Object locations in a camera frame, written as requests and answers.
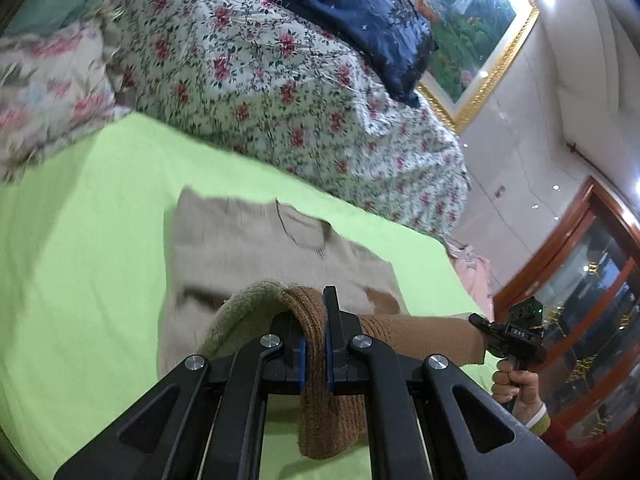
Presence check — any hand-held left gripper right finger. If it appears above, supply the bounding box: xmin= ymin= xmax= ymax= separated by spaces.
xmin=323 ymin=286 xmax=577 ymax=480

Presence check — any person's right forearm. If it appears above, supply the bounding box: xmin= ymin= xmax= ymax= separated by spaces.
xmin=514 ymin=400 xmax=552 ymax=438

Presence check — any white floral quilt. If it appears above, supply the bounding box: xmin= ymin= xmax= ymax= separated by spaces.
xmin=102 ymin=0 xmax=472 ymax=242

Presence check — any pale floral pillow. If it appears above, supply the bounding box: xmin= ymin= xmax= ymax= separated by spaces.
xmin=0 ymin=19 xmax=128 ymax=185

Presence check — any green bed sheet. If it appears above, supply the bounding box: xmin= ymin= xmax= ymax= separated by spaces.
xmin=0 ymin=112 xmax=501 ymax=480

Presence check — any gold framed landscape painting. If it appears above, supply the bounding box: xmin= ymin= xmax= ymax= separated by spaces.
xmin=385 ymin=0 xmax=542 ymax=134

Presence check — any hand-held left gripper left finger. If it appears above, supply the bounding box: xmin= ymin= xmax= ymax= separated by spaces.
xmin=52 ymin=312 xmax=307 ymax=480

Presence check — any person's right hand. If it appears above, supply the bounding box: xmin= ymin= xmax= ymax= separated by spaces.
xmin=491 ymin=362 xmax=544 ymax=415

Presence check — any navy blue starry blanket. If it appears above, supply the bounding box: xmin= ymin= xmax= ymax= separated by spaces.
xmin=209 ymin=0 xmax=440 ymax=107

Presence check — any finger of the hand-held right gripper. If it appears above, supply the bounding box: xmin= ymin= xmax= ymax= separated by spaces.
xmin=468 ymin=312 xmax=502 ymax=345

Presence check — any wooden glass door cabinet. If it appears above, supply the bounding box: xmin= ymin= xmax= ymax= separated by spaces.
xmin=492 ymin=175 xmax=640 ymax=463

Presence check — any beige and brown knit sweater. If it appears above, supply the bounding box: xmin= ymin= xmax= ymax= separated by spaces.
xmin=156 ymin=186 xmax=489 ymax=462

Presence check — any pink cloth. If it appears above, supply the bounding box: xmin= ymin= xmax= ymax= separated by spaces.
xmin=444 ymin=239 xmax=497 ymax=317

